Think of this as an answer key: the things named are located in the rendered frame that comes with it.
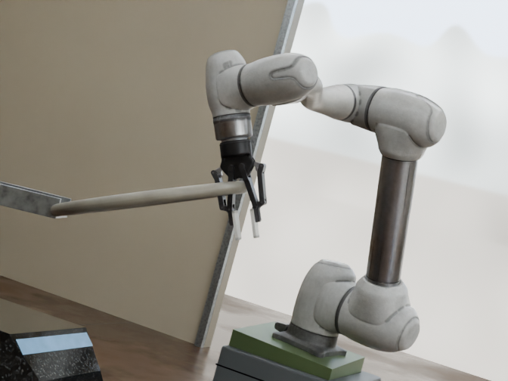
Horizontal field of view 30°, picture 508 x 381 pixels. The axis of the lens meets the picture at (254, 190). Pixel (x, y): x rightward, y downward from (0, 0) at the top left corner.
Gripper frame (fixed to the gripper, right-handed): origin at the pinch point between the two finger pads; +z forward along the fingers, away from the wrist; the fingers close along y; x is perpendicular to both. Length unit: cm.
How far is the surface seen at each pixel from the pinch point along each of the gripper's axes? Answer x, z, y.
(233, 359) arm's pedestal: -50, 40, 24
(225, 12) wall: -505, -161, 147
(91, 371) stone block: 8, 30, 41
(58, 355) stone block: 18, 24, 43
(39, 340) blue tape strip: 23, 20, 45
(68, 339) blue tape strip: 10, 22, 45
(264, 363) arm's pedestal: -49, 41, 15
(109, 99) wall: -508, -109, 257
